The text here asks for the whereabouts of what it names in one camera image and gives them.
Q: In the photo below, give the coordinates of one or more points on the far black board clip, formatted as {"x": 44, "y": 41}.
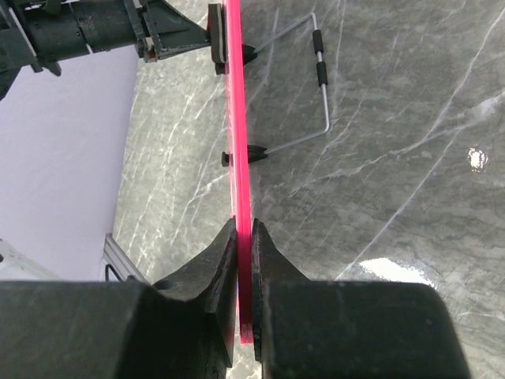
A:
{"x": 248, "y": 55}

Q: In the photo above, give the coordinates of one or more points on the aluminium rail at table front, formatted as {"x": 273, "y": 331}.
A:
{"x": 117, "y": 267}

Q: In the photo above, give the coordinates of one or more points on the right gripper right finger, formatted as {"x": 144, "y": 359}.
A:
{"x": 305, "y": 328}

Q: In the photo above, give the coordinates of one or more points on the red and black eraser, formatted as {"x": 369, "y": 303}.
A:
{"x": 217, "y": 33}

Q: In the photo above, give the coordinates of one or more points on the near black board clip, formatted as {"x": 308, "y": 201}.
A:
{"x": 255, "y": 153}

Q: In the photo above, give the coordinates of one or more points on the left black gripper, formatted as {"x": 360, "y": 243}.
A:
{"x": 90, "y": 27}

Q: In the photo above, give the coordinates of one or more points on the wire board stand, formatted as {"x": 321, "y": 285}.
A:
{"x": 322, "y": 79}

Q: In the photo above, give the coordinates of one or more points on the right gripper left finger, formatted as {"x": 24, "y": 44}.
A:
{"x": 179, "y": 327}

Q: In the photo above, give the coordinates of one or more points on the black board clip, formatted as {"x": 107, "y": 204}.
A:
{"x": 255, "y": 153}
{"x": 248, "y": 55}

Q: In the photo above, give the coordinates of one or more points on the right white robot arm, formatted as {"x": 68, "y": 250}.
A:
{"x": 19, "y": 262}

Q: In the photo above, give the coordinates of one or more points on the white board with pink frame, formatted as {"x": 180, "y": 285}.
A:
{"x": 239, "y": 166}

